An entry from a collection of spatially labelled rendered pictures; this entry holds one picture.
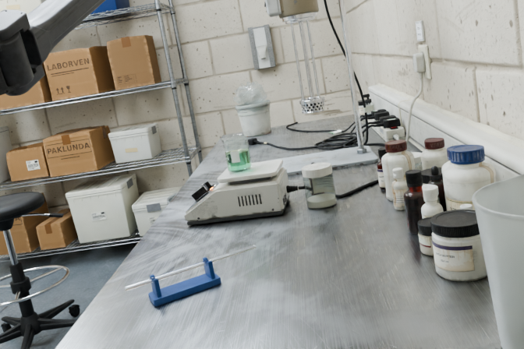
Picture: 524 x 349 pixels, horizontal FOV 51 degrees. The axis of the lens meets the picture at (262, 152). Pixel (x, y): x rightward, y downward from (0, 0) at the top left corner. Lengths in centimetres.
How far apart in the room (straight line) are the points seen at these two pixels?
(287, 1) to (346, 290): 86
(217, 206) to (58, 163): 238
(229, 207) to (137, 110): 260
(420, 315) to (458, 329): 5
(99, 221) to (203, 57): 118
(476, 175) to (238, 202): 46
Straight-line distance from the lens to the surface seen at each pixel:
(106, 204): 338
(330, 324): 66
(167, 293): 80
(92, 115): 373
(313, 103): 144
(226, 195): 108
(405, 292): 72
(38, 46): 93
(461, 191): 84
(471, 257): 72
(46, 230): 356
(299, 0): 142
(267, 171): 107
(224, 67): 351
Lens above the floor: 106
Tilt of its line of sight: 10 degrees down
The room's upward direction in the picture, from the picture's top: 10 degrees counter-clockwise
